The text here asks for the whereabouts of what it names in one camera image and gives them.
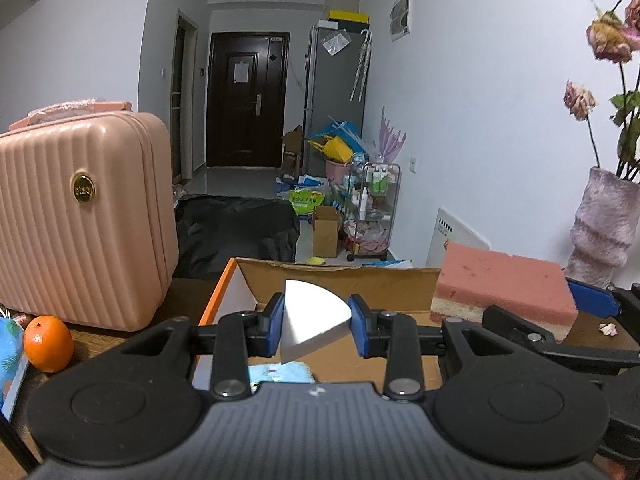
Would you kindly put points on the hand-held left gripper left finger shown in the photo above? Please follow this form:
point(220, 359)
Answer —
point(277, 325)

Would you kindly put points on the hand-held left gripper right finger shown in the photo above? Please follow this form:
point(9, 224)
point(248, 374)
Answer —
point(357, 325)

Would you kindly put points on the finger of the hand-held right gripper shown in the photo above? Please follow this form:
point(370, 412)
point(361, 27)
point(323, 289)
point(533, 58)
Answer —
point(580, 357)
point(595, 302)

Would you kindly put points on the white wedge makeup sponge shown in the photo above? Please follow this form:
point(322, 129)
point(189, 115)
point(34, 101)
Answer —
point(310, 315)

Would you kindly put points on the red orange cardboard box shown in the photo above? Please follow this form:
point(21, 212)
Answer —
point(380, 285)

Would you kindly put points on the light blue cloth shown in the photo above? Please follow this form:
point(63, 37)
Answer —
point(280, 374)

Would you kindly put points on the pink layered sponge block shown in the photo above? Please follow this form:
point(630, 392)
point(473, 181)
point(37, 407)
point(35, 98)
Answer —
point(500, 280)

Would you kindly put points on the fallen pink petal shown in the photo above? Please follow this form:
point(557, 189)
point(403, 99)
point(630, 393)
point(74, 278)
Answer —
point(608, 329)

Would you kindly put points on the purple textured vase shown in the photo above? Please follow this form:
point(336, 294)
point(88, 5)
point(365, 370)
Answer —
point(600, 230)

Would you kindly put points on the small open cardboard box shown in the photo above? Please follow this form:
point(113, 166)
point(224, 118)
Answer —
point(326, 235)

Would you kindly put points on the black fabric bag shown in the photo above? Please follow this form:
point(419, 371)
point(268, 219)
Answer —
point(235, 230)

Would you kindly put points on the green printed bag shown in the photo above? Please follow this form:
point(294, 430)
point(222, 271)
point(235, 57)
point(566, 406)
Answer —
point(307, 202)

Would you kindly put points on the white flat panel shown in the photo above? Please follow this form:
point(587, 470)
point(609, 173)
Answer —
point(455, 240)

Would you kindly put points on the pink bucket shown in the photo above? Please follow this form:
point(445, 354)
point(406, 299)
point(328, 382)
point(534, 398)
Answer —
point(340, 171)

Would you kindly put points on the brown cardboard box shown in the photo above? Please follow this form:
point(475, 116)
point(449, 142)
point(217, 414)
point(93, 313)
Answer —
point(292, 150)

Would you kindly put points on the blue yellow clutter pile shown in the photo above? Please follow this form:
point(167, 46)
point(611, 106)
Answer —
point(337, 142)

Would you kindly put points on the purple feather decoration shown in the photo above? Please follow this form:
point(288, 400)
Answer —
point(392, 137)

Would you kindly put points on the dark brown entrance door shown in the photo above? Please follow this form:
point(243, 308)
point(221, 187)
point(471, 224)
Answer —
point(247, 120)

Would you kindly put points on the pink ribbed suitcase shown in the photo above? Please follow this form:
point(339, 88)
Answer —
point(85, 220)

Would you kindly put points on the orange tangerine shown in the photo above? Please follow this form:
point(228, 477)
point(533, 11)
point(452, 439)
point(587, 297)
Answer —
point(48, 345)

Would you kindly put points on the grey refrigerator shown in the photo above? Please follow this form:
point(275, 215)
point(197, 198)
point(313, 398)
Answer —
point(332, 90)

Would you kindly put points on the white paper notice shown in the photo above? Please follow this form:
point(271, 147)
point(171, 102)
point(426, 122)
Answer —
point(241, 72)

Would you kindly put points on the clear folded umbrella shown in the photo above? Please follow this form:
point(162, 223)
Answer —
point(362, 67)

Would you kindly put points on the bunch of dried pink roses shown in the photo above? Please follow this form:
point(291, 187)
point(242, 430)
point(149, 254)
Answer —
point(607, 40)

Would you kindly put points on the blue tissue pack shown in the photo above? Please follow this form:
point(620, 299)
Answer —
point(10, 365)

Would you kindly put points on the clear plastic bag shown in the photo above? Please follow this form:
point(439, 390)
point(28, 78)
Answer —
point(336, 44)

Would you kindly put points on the yellow black box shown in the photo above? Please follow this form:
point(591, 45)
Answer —
point(349, 16)

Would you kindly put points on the side doorway frame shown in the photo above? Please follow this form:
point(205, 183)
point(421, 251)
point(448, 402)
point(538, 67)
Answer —
point(182, 105)

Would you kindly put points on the wall electrical panel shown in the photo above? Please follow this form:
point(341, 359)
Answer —
point(401, 15)

